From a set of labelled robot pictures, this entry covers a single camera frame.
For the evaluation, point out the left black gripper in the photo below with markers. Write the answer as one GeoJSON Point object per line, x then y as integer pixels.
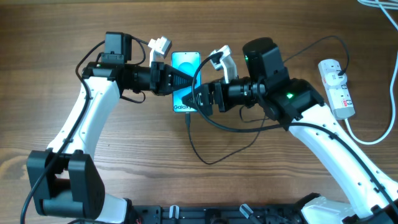
{"type": "Point", "coordinates": [160, 78]}

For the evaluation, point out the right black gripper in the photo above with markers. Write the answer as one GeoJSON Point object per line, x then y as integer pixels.
{"type": "Point", "coordinates": [208, 90]}

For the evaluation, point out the blue Galaxy smartphone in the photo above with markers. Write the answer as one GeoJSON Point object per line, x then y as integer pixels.
{"type": "Point", "coordinates": [186, 62]}

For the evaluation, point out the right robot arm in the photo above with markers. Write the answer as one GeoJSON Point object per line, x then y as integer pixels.
{"type": "Point", "coordinates": [294, 105]}

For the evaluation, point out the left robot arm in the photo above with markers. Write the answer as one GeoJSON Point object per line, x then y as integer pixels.
{"type": "Point", "coordinates": [63, 178]}

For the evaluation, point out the white USB charger plug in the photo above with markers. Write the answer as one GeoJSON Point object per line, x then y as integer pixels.
{"type": "Point", "coordinates": [334, 80]}

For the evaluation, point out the white power strip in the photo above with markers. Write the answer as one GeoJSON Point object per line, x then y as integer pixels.
{"type": "Point", "coordinates": [336, 89]}

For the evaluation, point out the black mounting rail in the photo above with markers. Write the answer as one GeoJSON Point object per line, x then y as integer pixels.
{"type": "Point", "coordinates": [268, 214]}

